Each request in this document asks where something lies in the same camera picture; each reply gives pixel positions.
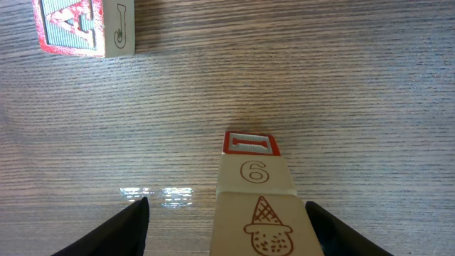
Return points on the white block blue side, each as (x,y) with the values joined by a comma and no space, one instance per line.
(254,174)

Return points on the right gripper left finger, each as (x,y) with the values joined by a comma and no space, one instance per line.
(124,235)

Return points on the red A block lower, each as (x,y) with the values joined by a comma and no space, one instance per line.
(93,28)

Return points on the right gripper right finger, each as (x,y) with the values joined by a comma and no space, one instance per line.
(337,238)

